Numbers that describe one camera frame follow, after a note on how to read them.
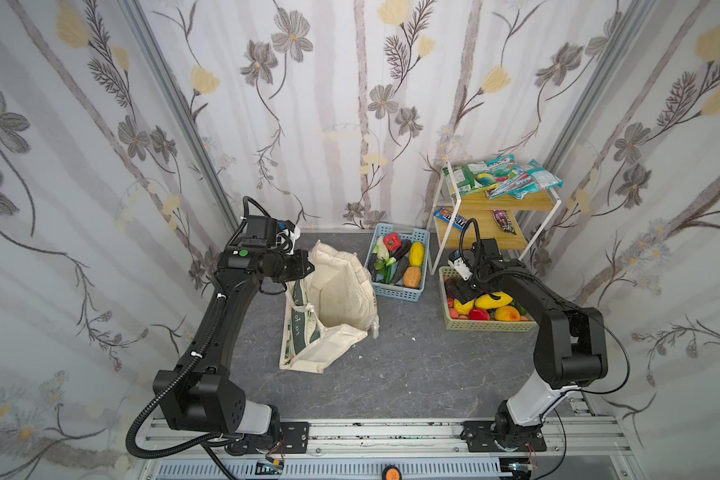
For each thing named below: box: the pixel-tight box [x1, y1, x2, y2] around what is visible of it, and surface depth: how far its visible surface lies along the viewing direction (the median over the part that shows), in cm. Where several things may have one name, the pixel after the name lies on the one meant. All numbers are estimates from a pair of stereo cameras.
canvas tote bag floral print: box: [279, 240, 379, 374], surface depth 85 cm
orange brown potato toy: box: [403, 266, 421, 288], surface depth 103 cm
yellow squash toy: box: [409, 242, 425, 268], surface depth 110 cm
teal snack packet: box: [504, 160, 564, 200], surface depth 85 cm
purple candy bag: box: [493, 209, 517, 235], surface depth 103 cm
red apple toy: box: [468, 307, 491, 321], surface depth 91 cm
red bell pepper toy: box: [383, 232, 402, 251], surface depth 113 cm
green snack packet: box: [443, 162, 496, 197], surface depth 86 cm
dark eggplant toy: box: [393, 239, 412, 261], surface depth 113 cm
